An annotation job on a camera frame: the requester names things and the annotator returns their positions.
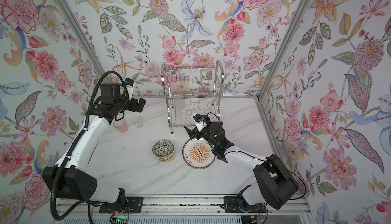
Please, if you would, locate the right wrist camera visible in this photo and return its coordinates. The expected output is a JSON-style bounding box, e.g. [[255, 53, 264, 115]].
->
[[192, 114, 209, 132]]

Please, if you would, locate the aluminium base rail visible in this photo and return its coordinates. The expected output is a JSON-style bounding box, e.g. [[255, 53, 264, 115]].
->
[[48, 194, 315, 224]]

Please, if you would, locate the orange white bowl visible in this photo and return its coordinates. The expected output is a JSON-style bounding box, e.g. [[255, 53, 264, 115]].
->
[[156, 156, 172, 162]]

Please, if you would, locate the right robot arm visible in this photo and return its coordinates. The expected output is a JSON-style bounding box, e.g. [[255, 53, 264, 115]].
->
[[184, 121, 299, 210]]

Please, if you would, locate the black corrugated cable left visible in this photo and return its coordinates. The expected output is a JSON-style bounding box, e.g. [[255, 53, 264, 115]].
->
[[49, 70, 129, 224]]

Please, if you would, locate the clear glass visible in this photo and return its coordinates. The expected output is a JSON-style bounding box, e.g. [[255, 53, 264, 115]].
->
[[132, 116, 144, 129]]

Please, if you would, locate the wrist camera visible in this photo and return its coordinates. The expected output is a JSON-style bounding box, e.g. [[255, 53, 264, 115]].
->
[[192, 114, 209, 132], [124, 78, 134, 100]]

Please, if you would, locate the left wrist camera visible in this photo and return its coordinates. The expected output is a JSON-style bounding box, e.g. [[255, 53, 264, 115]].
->
[[124, 78, 134, 100]]

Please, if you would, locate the pink tinted glass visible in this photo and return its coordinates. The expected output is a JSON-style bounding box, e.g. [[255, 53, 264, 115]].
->
[[113, 119, 128, 133]]

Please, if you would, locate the red patterned bowl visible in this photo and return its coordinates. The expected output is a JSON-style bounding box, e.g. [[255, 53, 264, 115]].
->
[[152, 140, 175, 160]]

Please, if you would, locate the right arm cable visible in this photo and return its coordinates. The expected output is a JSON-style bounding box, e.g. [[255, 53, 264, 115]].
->
[[206, 112, 308, 201]]

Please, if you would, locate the patterned plate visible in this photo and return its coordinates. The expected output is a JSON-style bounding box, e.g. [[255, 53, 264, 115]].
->
[[182, 138, 215, 170]]

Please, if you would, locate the chrome two-tier dish rack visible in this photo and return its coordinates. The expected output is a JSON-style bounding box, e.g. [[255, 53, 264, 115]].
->
[[160, 61, 226, 133]]

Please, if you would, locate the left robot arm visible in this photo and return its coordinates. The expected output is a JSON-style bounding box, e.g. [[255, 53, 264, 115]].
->
[[42, 78, 146, 208]]

